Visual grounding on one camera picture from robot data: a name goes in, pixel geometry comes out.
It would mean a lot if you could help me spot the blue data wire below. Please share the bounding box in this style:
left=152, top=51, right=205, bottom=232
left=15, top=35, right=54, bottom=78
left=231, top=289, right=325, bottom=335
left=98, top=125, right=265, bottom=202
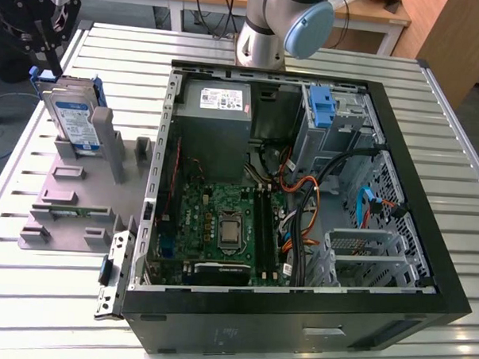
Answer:
left=356, top=184, right=379, bottom=230

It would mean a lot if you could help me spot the power wire black connector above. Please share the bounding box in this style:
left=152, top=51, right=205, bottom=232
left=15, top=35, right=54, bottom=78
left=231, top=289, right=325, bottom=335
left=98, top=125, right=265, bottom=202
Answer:
left=370, top=199, right=409, bottom=222

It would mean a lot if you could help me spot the black RAM slot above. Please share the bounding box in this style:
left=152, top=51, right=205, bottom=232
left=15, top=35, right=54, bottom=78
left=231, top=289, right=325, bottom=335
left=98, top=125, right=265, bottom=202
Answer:
left=250, top=183, right=270, bottom=280
left=261, top=184, right=282, bottom=280

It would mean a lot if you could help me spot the grey parts rack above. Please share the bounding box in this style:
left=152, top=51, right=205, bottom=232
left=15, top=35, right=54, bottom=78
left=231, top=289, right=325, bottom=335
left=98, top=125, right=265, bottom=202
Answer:
left=17, top=102, right=156, bottom=257

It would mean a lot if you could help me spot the orange wire bundle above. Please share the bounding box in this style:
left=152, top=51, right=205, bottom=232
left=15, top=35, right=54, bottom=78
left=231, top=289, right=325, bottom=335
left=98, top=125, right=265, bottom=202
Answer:
left=275, top=173, right=324, bottom=258

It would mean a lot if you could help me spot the silver CPU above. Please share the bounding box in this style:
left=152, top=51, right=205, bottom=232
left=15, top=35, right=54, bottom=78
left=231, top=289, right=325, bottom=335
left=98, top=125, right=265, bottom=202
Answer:
left=219, top=220, right=242, bottom=244

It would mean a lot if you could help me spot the wooden cabinet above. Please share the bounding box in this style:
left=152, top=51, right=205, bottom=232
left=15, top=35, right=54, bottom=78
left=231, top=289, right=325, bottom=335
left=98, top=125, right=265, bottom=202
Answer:
left=413, top=0, right=479, bottom=114

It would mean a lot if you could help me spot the grey power supply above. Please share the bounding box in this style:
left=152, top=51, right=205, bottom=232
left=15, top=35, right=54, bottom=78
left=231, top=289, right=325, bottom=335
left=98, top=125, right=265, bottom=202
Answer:
left=171, top=77, right=255, bottom=185

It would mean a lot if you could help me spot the green RAM stick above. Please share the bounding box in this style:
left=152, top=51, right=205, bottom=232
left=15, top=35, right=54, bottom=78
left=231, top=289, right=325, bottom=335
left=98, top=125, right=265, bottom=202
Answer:
left=48, top=206, right=92, bottom=218

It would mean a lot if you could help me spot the blue rear port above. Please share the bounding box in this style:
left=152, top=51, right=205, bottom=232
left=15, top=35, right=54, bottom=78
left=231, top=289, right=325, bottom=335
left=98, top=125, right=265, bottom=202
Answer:
left=99, top=255, right=113, bottom=285

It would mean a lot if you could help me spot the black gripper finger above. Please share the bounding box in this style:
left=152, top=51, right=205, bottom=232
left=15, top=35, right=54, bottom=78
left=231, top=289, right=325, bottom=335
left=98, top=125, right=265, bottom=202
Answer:
left=37, top=0, right=83, bottom=82
left=0, top=6, right=53, bottom=63

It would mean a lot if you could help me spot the silver drive cage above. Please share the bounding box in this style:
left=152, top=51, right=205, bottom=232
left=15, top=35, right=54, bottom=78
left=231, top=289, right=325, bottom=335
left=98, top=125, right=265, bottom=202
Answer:
left=293, top=84, right=388, bottom=183

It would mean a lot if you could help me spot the black graphics card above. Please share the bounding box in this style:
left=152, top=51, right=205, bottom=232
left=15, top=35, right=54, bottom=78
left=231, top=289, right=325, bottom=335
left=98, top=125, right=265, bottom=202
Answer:
left=181, top=259, right=252, bottom=289

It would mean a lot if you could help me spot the green motherboard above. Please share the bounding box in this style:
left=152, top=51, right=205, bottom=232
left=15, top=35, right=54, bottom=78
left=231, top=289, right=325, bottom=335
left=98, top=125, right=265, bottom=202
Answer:
left=145, top=177, right=299, bottom=290

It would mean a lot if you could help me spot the hard disk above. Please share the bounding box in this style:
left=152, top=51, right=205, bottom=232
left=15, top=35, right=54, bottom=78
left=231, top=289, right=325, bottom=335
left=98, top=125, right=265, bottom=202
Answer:
left=25, top=67, right=106, bottom=155

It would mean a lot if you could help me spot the black bin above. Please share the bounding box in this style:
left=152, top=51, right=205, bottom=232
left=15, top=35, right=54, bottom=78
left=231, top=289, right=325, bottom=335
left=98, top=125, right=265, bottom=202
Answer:
left=0, top=25, right=39, bottom=85

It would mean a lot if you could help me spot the black cable bundle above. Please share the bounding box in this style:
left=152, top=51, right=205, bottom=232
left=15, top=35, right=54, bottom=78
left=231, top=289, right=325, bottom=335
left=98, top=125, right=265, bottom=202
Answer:
left=290, top=144, right=384, bottom=291

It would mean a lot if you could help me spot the black PC case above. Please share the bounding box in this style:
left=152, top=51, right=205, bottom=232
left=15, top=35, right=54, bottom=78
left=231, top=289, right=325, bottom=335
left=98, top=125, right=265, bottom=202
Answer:
left=92, top=56, right=479, bottom=359

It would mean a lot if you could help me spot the CPU socket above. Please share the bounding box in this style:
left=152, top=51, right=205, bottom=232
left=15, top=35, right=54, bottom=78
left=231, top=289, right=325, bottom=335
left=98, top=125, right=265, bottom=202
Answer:
left=214, top=210, right=248, bottom=255

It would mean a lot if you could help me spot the blue plastic drive latch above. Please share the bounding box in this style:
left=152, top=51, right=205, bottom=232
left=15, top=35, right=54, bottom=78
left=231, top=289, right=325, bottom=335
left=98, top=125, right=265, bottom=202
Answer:
left=307, top=86, right=337, bottom=129

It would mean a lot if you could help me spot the silver disk bay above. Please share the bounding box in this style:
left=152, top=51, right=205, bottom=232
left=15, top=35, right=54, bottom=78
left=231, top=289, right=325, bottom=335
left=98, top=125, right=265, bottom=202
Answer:
left=322, top=226, right=425, bottom=291

